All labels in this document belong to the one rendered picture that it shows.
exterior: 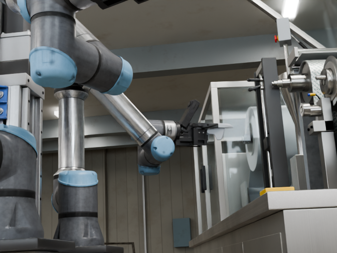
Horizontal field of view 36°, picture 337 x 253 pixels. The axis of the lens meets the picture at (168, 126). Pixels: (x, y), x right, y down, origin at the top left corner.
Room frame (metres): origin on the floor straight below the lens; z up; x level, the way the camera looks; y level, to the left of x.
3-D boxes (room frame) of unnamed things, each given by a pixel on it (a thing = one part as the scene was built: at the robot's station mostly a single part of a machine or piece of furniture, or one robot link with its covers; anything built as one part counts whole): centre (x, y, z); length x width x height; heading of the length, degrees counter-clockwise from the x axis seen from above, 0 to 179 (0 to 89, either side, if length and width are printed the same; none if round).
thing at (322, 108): (1.47, -0.44, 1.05); 0.06 x 0.05 x 0.31; 92
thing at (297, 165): (2.16, -0.56, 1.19); 0.14 x 0.14 x 0.57
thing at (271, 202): (2.38, -0.48, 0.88); 2.52 x 0.66 x 0.04; 2
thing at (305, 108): (1.47, -0.40, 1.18); 0.04 x 0.02 x 0.04; 2
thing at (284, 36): (1.99, -0.49, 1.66); 0.07 x 0.07 x 0.10; 75
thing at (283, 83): (1.68, -0.39, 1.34); 0.06 x 0.03 x 0.03; 92
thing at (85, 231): (1.56, 0.28, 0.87); 0.15 x 0.15 x 0.10
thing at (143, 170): (1.75, 0.07, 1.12); 0.11 x 0.08 x 0.11; 19
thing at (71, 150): (1.69, 0.32, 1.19); 0.15 x 0.12 x 0.55; 19
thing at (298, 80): (1.69, -0.45, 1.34); 0.06 x 0.06 x 0.06; 2
